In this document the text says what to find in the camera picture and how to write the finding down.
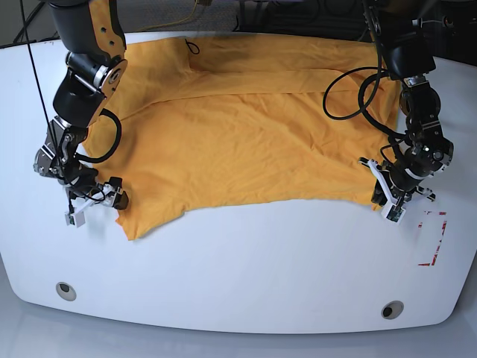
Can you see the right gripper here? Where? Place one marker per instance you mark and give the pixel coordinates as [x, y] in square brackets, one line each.
[109, 194]

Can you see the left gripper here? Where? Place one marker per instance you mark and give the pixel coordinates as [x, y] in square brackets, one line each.
[395, 184]

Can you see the orange t-shirt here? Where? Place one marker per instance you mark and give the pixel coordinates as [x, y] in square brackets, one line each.
[248, 120]

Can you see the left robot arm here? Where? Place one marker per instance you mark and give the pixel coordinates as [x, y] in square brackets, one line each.
[422, 150]

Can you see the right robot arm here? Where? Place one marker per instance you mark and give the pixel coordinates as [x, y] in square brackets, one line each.
[92, 34]

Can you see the red tape rectangle marking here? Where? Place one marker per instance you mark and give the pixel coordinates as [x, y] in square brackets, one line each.
[430, 235]

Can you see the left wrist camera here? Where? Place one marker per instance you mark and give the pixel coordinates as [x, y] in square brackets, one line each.
[392, 213]

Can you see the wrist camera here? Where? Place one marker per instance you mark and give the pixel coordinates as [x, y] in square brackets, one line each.
[76, 219]
[392, 213]

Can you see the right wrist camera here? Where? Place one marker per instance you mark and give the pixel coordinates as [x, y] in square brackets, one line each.
[76, 219]

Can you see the left table cable grommet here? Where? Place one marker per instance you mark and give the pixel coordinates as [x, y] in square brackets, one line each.
[66, 292]

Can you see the table cable grommet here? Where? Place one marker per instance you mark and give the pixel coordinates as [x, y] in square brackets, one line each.
[66, 292]
[392, 310]

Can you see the right table cable grommet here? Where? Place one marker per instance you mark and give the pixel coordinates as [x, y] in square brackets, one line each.
[392, 310]

